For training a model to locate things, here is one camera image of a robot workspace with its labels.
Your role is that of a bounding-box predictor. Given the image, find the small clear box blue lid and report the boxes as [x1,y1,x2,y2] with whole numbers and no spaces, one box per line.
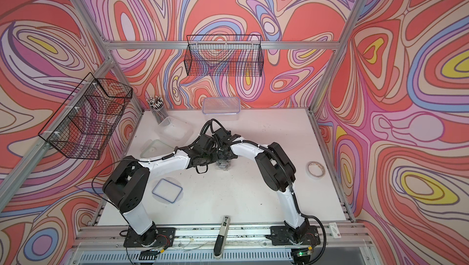
[214,156,235,172]

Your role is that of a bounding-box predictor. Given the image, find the black wire basket wall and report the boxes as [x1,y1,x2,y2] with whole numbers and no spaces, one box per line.
[184,34,264,77]
[38,73,133,160]

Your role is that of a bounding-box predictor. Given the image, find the translucent green lunch box lid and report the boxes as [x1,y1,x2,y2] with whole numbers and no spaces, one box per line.
[140,139,174,158]

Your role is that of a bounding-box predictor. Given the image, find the tape roll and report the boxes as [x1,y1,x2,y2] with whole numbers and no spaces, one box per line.
[306,161,326,180]

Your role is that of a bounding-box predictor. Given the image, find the large clear box blue lid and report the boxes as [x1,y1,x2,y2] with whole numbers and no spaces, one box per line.
[202,97,241,121]

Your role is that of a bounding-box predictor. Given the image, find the mesh pen cup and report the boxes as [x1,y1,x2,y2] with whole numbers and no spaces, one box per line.
[147,96,169,124]

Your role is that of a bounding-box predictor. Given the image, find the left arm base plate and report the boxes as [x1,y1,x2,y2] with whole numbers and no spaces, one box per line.
[123,227,176,248]

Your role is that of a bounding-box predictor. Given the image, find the small blue rimmed lid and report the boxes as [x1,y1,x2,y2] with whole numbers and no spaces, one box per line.
[151,178,183,205]

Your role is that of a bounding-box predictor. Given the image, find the white red label tag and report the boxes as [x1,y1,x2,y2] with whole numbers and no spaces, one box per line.
[329,222,341,239]

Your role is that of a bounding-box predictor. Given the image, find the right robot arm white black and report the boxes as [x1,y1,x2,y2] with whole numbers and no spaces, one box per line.
[213,128,310,244]

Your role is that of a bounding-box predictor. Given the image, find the black wire basket back wall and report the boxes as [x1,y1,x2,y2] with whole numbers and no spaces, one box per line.
[184,34,264,77]

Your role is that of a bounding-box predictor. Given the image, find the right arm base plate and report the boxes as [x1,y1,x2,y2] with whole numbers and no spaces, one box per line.
[266,225,322,247]

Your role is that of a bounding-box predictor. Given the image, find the black white marker pen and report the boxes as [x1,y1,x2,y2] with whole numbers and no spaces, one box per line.
[213,216,230,259]

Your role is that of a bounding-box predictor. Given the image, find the black wire basket left wall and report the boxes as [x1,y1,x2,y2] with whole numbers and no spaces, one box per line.
[38,73,133,160]

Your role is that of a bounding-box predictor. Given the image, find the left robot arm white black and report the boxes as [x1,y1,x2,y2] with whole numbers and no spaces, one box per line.
[103,134,217,247]

